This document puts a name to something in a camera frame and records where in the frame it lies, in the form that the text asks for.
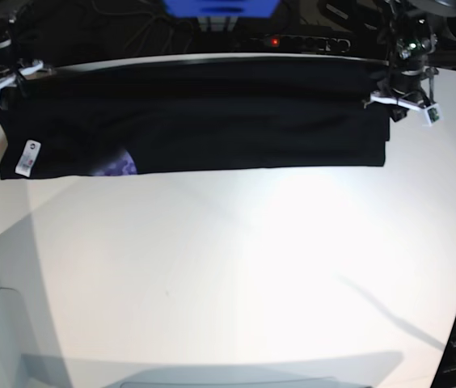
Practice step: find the black T-shirt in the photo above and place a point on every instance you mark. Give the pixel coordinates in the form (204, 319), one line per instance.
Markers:
(215, 115)

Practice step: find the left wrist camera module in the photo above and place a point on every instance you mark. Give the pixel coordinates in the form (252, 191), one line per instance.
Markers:
(432, 114)

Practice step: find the black power strip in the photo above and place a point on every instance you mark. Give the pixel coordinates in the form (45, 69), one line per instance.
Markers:
(296, 44)

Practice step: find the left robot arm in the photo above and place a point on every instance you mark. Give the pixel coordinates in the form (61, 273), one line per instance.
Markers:
(409, 39)

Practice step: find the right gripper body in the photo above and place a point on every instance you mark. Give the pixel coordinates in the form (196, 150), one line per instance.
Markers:
(22, 70)

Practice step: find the blue box overhead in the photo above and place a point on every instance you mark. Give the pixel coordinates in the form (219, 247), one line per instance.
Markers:
(221, 8)

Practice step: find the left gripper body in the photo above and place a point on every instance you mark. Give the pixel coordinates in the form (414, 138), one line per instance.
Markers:
(408, 89)

